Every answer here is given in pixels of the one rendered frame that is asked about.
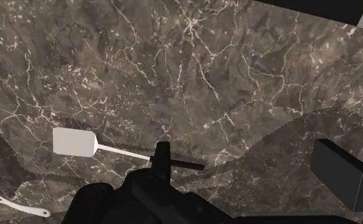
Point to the white frying pan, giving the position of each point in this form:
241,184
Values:
17,208

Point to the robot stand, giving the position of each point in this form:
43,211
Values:
318,7

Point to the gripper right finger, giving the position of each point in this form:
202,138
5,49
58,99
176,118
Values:
340,173

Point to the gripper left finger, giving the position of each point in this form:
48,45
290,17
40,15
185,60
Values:
163,161

